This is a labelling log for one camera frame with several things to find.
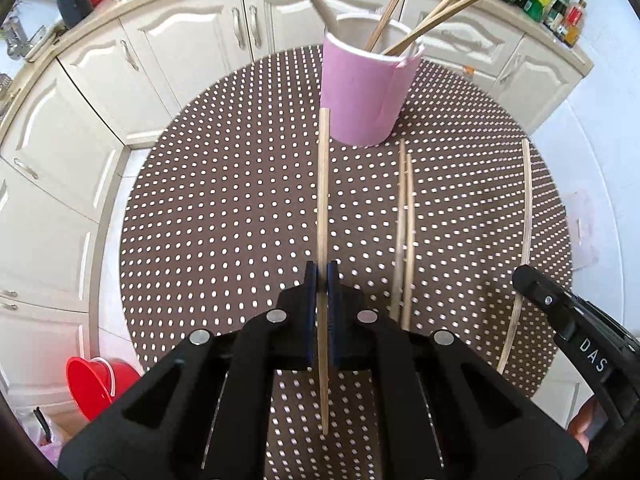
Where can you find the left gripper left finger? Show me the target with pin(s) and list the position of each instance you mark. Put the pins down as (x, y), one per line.
(201, 412)

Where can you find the orange oil bottle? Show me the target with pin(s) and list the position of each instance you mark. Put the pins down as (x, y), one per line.
(572, 25)

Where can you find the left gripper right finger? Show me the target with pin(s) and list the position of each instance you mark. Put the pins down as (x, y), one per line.
(443, 412)

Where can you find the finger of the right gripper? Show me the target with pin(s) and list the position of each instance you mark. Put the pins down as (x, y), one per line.
(549, 297)

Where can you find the red plastic bucket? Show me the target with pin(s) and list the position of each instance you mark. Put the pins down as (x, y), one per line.
(97, 383)

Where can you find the pink cylindrical utensil cup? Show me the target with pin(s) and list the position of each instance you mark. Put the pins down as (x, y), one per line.
(365, 90)

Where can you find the dark soy sauce bottle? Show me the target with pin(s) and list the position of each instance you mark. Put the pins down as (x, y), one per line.
(556, 13)

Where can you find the person's right hand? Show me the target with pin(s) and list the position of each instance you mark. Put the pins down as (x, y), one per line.
(588, 422)

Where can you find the black electric kettle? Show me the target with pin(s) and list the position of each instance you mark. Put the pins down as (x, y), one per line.
(74, 11)

